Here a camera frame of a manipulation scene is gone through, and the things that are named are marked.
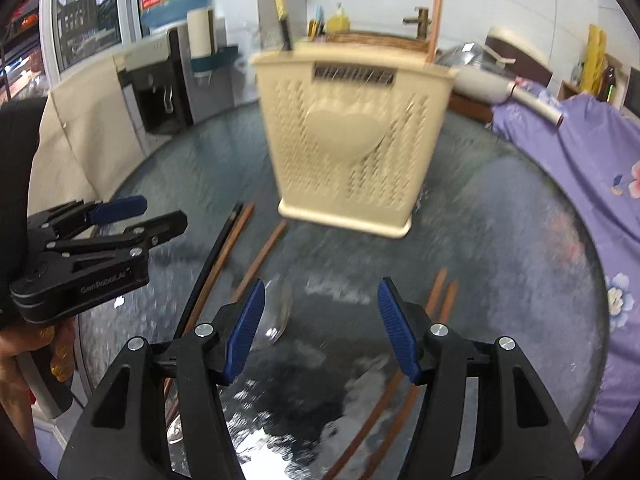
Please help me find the brown wooden chopstick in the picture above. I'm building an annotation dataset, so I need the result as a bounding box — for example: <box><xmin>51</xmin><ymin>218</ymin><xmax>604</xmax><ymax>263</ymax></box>
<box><xmin>323</xmin><ymin>268</ymin><xmax>459</xmax><ymax>480</ymax></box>
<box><xmin>231</xmin><ymin>220</ymin><xmax>288</xmax><ymax>302</ymax></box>
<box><xmin>162</xmin><ymin>202</ymin><xmax>256</xmax><ymax>426</ymax></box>
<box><xmin>360</xmin><ymin>271</ymin><xmax>459</xmax><ymax>480</ymax></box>
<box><xmin>426</xmin><ymin>0</ymin><xmax>444</xmax><ymax>64</ymax></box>

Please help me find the cream pan with lid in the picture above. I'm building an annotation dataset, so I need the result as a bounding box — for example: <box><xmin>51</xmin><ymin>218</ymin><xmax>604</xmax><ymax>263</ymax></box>
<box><xmin>435</xmin><ymin>42</ymin><xmax>564</xmax><ymax>127</ymax></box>

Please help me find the cream perforated utensil holder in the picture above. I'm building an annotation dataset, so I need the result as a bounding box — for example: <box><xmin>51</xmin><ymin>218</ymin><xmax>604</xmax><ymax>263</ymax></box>
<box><xmin>252</xmin><ymin>42</ymin><xmax>457</xmax><ymax>238</ymax></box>

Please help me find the brown rice cooker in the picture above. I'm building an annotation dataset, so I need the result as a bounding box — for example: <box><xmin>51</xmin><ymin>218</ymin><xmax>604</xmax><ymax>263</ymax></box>
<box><xmin>485</xmin><ymin>26</ymin><xmax>552</xmax><ymax>87</ymax></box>

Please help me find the yellow roll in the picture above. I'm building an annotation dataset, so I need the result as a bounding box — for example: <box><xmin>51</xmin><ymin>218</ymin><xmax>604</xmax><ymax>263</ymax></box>
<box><xmin>580</xmin><ymin>24</ymin><xmax>608</xmax><ymax>96</ymax></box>

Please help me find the brass faucet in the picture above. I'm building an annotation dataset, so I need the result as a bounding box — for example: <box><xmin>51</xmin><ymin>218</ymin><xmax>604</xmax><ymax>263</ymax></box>
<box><xmin>402</xmin><ymin>6</ymin><xmax>431</xmax><ymax>41</ymax></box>

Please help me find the purple floral cloth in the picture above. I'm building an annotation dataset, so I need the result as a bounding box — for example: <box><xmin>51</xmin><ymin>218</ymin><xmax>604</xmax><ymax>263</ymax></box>
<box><xmin>492</xmin><ymin>93</ymin><xmax>639</xmax><ymax>462</ymax></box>

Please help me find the woven basin sink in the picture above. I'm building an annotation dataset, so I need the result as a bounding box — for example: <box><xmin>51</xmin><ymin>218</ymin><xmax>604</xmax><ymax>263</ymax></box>
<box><xmin>326</xmin><ymin>30</ymin><xmax>428</xmax><ymax>54</ymax></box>

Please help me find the beige cloth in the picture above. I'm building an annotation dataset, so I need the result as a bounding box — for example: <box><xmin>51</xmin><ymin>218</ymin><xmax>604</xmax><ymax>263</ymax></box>
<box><xmin>27</xmin><ymin>58</ymin><xmax>145</xmax><ymax>214</ymax></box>

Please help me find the black chopstick gold band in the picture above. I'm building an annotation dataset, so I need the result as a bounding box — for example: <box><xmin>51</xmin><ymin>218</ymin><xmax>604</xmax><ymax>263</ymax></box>
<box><xmin>273</xmin><ymin>0</ymin><xmax>293</xmax><ymax>51</ymax></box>

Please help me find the yellow soap bottle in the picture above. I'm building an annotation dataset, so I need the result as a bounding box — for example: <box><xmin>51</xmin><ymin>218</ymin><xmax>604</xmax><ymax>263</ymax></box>
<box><xmin>324</xmin><ymin>3</ymin><xmax>350</xmax><ymax>35</ymax></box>

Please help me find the water dispenser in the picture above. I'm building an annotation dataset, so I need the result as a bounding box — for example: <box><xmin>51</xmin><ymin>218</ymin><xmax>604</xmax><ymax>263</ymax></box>
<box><xmin>116</xmin><ymin>22</ymin><xmax>240</xmax><ymax>136</ymax></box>

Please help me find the silver metal spoon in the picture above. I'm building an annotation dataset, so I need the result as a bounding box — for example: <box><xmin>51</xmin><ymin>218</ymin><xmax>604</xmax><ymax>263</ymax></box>
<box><xmin>166</xmin><ymin>273</ymin><xmax>292</xmax><ymax>445</ymax></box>

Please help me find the person's left hand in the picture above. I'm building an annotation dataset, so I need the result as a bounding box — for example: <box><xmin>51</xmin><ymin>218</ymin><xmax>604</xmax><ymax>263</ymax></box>
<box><xmin>1</xmin><ymin>318</ymin><xmax>76</xmax><ymax>391</ymax></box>

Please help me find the brown glass bottle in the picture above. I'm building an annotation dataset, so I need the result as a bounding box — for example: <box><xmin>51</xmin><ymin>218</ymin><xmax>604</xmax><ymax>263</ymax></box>
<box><xmin>598</xmin><ymin>65</ymin><xmax>616</xmax><ymax>103</ymax></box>

